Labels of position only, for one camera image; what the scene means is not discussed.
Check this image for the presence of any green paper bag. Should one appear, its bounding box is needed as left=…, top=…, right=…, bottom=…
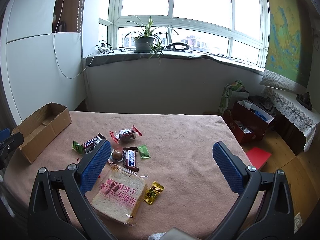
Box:
left=218, top=80, right=249, bottom=115

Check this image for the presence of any white lace cloth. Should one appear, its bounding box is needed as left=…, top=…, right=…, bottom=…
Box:
left=263, top=87, right=319, bottom=152

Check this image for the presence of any light green candy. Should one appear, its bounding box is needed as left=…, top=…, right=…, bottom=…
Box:
left=138, top=145, right=150, bottom=159

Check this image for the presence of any brown ball candy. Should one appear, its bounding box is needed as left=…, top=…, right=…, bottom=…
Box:
left=108, top=150, right=123, bottom=163

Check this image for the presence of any dark green candy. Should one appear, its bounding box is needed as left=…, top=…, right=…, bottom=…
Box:
left=72, top=141, right=85, bottom=154

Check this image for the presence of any snickers bar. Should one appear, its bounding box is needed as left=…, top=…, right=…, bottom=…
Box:
left=123, top=147, right=139, bottom=172
left=81, top=133, right=106, bottom=154

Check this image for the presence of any cardboard box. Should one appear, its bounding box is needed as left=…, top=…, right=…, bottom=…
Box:
left=12, top=102, right=72, bottom=163

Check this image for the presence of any small spider plant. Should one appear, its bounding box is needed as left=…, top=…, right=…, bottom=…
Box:
left=148, top=41, right=165, bottom=62

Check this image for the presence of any landscape painting scroll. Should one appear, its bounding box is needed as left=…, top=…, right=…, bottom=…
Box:
left=261, top=0, right=313, bottom=94

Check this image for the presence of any pink table cloth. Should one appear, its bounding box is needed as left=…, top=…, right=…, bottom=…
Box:
left=4, top=111, right=249, bottom=239

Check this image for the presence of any packaged toast bread slice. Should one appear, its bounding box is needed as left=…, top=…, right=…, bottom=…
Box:
left=91, top=164, right=148, bottom=225

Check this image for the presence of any dark red storage box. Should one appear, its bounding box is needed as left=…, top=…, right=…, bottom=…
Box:
left=222, top=100, right=274, bottom=144

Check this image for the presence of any white hanging cable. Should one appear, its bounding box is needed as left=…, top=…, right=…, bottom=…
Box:
left=51, top=0, right=96, bottom=80

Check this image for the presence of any red date snack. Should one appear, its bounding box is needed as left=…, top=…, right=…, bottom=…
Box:
left=109, top=125, right=142, bottom=144

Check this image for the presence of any potted spider plant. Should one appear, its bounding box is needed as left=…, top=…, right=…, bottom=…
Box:
left=125, top=16, right=178, bottom=53

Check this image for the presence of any dark figurine on shelf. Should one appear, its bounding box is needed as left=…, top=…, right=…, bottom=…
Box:
left=296, top=92, right=312, bottom=111

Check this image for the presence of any yellow candy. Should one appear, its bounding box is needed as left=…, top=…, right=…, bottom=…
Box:
left=144, top=181, right=164, bottom=205

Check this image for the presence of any black coiled cable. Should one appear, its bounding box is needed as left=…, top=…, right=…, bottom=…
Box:
left=165, top=42, right=190, bottom=52

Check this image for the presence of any wooden shelf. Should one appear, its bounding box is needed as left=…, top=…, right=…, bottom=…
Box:
left=52, top=0, right=80, bottom=33

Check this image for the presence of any window frame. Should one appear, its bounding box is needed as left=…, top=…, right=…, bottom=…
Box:
left=99, top=0, right=269, bottom=69

